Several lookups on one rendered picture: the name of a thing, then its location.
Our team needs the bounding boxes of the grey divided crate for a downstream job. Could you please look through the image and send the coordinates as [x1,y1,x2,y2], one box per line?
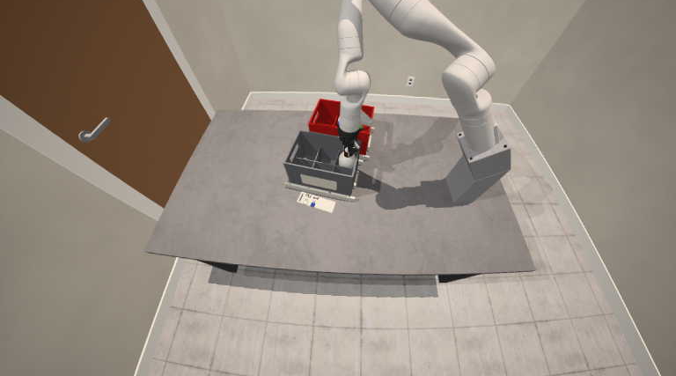
[283,129,359,196]

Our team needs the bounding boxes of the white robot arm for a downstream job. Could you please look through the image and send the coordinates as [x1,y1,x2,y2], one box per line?
[334,0,499,152]

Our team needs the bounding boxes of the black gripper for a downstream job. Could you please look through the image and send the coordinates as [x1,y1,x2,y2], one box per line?
[337,126,362,157]

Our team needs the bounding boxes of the white paper pick list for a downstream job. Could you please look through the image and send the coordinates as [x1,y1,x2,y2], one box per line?
[298,192,336,213]

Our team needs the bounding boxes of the red crate with dividers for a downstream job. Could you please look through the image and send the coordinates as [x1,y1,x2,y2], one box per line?
[308,99,371,155]

